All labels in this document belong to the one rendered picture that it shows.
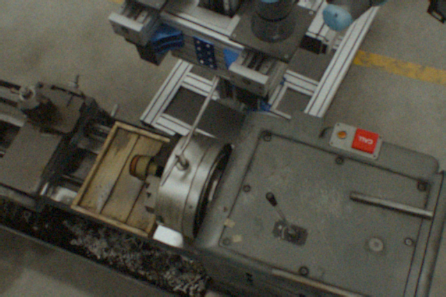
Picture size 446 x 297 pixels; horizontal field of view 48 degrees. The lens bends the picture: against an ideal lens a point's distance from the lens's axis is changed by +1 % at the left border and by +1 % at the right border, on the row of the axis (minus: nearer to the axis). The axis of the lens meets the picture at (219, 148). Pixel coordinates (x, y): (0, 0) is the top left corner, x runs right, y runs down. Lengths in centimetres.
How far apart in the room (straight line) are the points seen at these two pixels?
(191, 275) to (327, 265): 82
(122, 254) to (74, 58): 159
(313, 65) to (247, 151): 146
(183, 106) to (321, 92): 74
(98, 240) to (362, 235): 117
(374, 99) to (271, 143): 163
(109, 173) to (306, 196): 79
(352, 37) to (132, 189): 161
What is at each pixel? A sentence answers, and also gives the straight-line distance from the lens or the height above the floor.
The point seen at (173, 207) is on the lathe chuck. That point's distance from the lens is 141.
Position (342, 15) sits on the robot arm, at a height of 149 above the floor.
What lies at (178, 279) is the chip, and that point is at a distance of 201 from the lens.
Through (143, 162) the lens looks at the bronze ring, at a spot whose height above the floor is 112.
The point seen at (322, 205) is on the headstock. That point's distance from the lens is 133.
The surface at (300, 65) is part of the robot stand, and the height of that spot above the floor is 21.
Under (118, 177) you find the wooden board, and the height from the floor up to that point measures 88.
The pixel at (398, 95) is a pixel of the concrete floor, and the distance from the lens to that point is 300.
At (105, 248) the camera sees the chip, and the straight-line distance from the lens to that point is 209.
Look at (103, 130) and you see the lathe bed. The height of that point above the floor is 85.
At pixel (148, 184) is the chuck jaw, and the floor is 111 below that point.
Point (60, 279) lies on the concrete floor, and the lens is 275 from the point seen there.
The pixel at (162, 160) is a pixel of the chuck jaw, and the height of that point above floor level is 113.
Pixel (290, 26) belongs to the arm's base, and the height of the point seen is 120.
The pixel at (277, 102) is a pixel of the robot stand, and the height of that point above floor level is 23.
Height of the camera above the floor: 252
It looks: 66 degrees down
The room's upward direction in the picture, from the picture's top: 11 degrees counter-clockwise
